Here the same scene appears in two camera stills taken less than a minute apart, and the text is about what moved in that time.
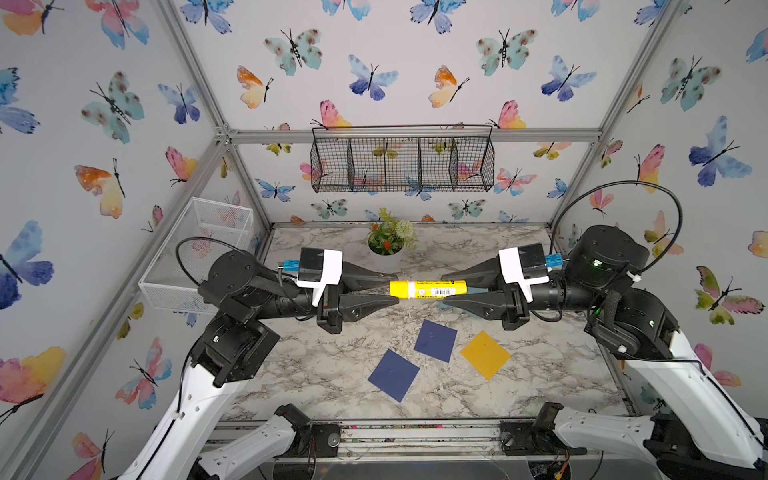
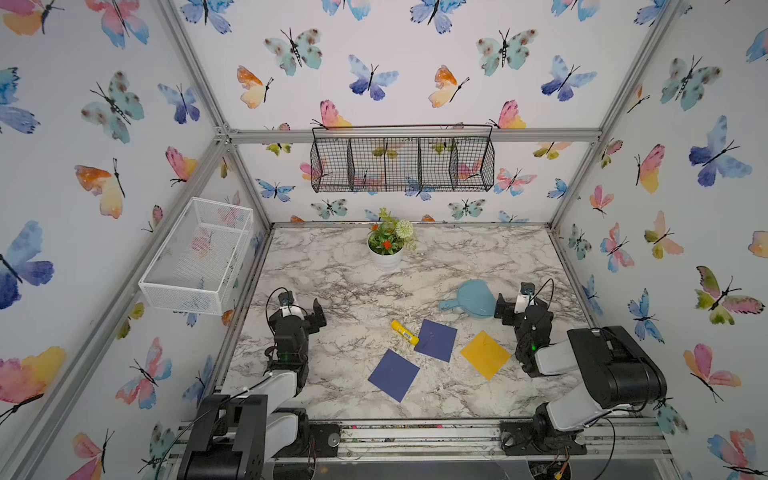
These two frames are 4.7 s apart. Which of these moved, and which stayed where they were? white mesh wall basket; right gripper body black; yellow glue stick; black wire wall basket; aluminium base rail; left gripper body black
Moved: left gripper body black; yellow glue stick; right gripper body black
Stayed: white mesh wall basket; black wire wall basket; aluminium base rail
